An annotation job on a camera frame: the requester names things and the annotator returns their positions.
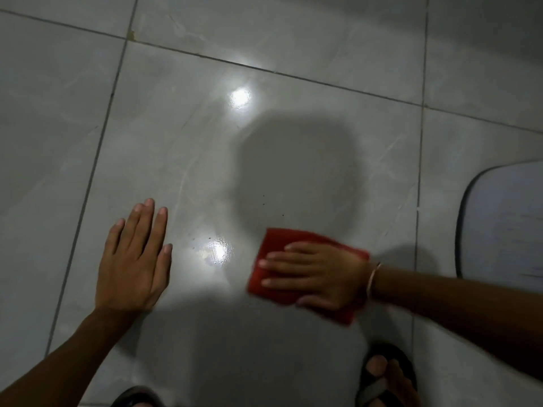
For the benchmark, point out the person's right hand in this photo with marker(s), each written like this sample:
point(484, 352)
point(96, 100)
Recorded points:
point(339, 277)

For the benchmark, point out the red cleaning cloth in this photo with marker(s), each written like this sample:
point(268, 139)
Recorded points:
point(275, 241)

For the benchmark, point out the person's left little finger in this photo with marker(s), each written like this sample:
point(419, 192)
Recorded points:
point(114, 237)

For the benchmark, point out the black sandal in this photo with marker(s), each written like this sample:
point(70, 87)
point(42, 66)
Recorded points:
point(138, 398)
point(369, 392)

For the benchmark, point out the black left sandal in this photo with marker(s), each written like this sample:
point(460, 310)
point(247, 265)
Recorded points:
point(138, 398)

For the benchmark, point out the person's right thumb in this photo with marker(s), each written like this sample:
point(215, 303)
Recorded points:
point(314, 300)

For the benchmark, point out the person's right forearm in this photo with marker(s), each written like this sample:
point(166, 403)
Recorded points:
point(458, 313)

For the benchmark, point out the person's left hand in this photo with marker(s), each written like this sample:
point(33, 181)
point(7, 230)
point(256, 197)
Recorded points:
point(127, 275)

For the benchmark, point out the person's left middle finger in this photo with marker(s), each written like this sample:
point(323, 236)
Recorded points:
point(145, 222)

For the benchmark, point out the person's left forearm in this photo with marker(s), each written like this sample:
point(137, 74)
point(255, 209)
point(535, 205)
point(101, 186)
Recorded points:
point(63, 364)

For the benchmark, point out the black right sandal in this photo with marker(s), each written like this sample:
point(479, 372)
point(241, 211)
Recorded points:
point(369, 392)

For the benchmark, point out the person's left thumb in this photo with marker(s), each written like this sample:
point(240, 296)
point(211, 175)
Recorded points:
point(165, 267)

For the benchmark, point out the person's right foot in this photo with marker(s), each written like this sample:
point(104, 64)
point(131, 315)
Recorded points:
point(396, 385)

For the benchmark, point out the person's right little finger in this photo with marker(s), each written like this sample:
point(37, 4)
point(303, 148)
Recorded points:
point(303, 248)

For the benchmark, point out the grey mat with dark edge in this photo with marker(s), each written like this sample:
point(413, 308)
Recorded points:
point(505, 224)

